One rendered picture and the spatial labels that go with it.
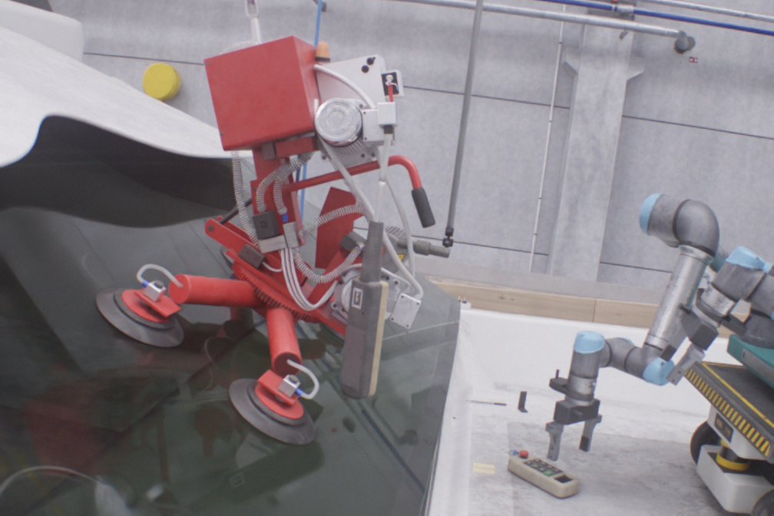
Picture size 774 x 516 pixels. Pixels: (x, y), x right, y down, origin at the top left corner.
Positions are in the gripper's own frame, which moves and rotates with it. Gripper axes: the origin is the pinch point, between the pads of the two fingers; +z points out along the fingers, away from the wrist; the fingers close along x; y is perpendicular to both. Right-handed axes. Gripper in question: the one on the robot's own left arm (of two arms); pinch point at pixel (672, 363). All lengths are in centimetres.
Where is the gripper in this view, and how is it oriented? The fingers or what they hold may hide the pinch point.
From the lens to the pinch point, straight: 184.6
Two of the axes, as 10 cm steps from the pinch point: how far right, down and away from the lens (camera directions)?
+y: -8.5, -5.2, 0.4
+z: -4.8, 8.2, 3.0
